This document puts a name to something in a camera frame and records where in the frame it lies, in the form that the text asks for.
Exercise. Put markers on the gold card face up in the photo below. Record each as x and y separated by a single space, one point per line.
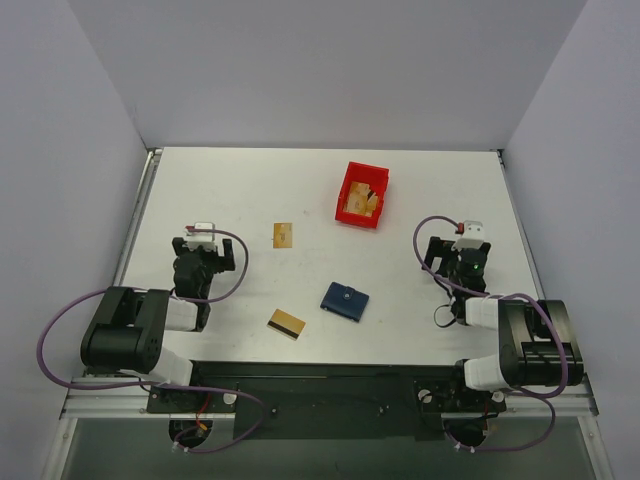
282 235

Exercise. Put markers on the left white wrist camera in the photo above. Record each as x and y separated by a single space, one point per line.
202 232

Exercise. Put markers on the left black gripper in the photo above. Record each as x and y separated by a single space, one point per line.
220 253

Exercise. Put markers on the blue leather card holder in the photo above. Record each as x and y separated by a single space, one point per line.
344 301

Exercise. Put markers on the gold cards in bin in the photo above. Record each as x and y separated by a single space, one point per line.
362 200

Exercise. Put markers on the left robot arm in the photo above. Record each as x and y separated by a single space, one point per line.
127 330

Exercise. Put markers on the red plastic bin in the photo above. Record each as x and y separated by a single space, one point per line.
377 178

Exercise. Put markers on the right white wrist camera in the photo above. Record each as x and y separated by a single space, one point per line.
470 235

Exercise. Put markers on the gold card magnetic stripe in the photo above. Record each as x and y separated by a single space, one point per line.
286 324

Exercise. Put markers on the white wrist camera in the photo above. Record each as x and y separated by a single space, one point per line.
470 235
202 232

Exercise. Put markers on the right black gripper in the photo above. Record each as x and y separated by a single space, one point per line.
442 248

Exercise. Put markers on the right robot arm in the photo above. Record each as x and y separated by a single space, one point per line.
536 345

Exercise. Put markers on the aluminium frame rail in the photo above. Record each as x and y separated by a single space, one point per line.
124 399

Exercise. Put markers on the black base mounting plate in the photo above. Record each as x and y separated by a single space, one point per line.
333 401

